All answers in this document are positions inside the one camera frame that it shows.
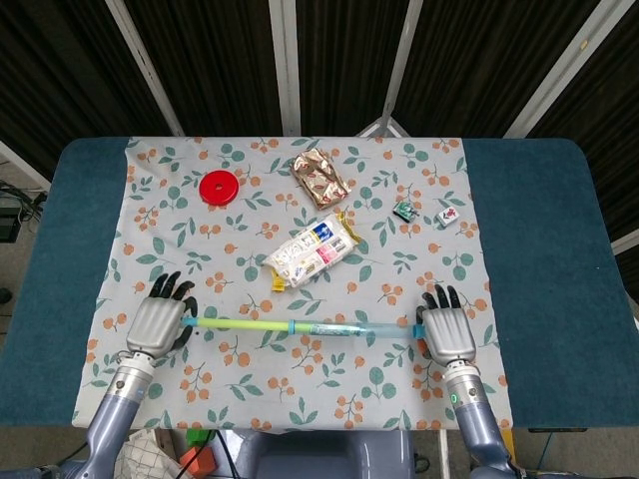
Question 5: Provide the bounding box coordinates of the white yellow snack package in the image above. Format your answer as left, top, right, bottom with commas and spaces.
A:
261, 211, 361, 294

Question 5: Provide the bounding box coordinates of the floral print tablecloth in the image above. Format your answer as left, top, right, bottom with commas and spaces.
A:
71, 135, 515, 432

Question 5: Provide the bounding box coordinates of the white partition post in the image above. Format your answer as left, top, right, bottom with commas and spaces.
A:
502, 0, 623, 139
356, 0, 425, 139
268, 0, 304, 137
104, 0, 186, 137

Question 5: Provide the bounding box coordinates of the small green toy tank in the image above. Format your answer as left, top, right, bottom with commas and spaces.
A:
391, 199, 419, 222

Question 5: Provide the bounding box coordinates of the blue green water gun toy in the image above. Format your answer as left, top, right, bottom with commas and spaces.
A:
182, 314, 425, 340

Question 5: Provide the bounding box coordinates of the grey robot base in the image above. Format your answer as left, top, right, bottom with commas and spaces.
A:
219, 428, 416, 479

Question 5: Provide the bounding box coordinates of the white grid pattern bag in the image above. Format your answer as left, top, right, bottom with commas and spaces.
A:
119, 427, 184, 479

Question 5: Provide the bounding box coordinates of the black electronics box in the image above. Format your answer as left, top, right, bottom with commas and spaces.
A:
0, 207, 22, 243

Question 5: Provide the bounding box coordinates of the gold foil snack packet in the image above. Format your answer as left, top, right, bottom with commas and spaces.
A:
291, 148, 351, 212

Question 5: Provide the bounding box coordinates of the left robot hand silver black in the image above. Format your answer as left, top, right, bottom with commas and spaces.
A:
124, 271, 200, 358

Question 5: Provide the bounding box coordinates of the red round disc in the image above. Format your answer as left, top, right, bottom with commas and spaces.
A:
198, 169, 242, 206

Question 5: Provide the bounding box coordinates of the black cable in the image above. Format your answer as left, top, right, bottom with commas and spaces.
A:
213, 430, 237, 479

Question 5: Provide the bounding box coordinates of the blue felt table cover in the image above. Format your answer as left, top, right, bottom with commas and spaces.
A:
0, 137, 639, 431

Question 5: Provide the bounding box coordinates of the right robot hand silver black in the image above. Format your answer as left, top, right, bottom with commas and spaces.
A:
415, 283, 477, 364

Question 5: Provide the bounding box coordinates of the orange block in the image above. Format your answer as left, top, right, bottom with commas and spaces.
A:
179, 445, 219, 478

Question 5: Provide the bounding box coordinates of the green plastic object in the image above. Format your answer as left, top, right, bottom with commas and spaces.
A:
185, 427, 216, 448

